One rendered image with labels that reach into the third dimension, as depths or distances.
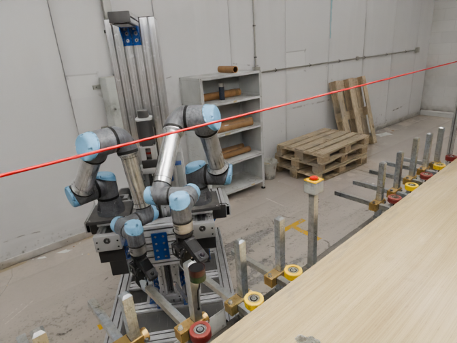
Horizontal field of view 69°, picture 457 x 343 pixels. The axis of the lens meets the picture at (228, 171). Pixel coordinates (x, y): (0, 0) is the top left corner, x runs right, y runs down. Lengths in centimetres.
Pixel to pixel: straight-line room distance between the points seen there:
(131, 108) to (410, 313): 160
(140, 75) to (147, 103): 15
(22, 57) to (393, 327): 332
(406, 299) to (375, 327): 21
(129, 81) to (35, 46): 176
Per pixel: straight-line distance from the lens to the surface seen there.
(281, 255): 165
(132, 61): 191
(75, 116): 366
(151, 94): 192
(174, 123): 151
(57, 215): 386
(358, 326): 139
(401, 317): 147
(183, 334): 141
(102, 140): 150
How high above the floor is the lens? 187
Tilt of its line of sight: 21 degrees down
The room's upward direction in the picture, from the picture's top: 4 degrees counter-clockwise
